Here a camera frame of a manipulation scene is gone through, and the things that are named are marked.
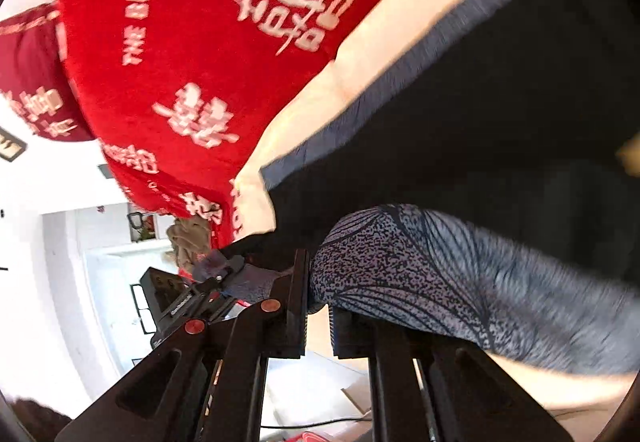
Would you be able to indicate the dark red patterned cushion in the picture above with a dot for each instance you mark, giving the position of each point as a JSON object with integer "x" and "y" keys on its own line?
{"x": 34, "y": 81}

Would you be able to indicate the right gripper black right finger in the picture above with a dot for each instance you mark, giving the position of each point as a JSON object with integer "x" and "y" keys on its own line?
{"x": 427, "y": 387}

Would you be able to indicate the red blanket with white characters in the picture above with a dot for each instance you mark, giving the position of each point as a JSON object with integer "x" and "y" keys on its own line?
{"x": 179, "y": 92}

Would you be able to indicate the cream sofa cushion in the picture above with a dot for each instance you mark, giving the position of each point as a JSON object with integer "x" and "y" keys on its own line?
{"x": 388, "y": 31}

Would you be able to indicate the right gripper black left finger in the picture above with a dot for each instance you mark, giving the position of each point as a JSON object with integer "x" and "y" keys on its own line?
{"x": 206, "y": 380}

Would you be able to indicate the dark blue patterned pants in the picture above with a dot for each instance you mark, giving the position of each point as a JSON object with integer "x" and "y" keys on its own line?
{"x": 476, "y": 190}

